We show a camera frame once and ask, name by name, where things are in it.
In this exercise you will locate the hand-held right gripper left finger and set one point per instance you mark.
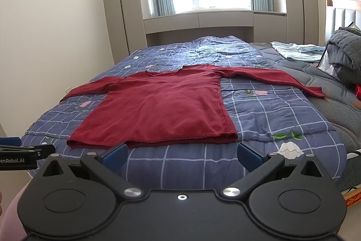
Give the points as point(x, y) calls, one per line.
point(115, 157)

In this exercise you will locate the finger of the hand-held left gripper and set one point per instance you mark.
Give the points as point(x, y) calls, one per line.
point(42, 151)

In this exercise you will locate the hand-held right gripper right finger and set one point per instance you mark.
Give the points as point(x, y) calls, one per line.
point(248, 155)

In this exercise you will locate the dark red long-sleeve shirt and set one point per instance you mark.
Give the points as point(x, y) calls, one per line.
point(163, 105)

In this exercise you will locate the blue plaid quilt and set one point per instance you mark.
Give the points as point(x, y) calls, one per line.
point(282, 116)

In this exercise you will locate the person's pink-clad leg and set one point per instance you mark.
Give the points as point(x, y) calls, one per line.
point(12, 215)

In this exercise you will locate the grey quilted mattress pad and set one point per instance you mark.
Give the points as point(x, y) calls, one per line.
point(324, 111)

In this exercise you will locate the orange cardboard box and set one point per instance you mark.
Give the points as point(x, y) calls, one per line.
point(352, 198)

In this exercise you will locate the light blue cloth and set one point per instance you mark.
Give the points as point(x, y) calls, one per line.
point(296, 49)

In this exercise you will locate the silver plastic bag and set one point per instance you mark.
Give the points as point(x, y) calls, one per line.
point(328, 64)

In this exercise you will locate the red object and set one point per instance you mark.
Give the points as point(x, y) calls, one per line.
point(358, 95)

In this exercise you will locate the beige window seat cabinet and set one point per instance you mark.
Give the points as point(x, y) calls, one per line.
point(214, 20)

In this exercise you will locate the grey blanket pile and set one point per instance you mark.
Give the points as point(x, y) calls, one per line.
point(347, 46)

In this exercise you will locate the grey padded headboard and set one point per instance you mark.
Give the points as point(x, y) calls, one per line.
point(342, 18)

